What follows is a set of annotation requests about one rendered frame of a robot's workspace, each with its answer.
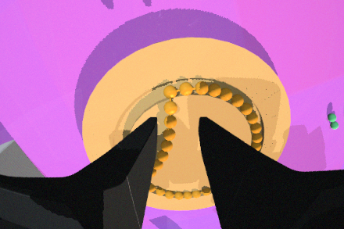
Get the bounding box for light orange round board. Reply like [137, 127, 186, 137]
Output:
[82, 37, 291, 210]

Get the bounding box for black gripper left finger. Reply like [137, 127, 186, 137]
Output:
[0, 116, 157, 229]

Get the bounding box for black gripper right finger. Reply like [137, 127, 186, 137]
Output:
[198, 116, 344, 229]

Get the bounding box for green sphere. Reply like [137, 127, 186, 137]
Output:
[328, 113, 337, 122]
[331, 121, 339, 129]

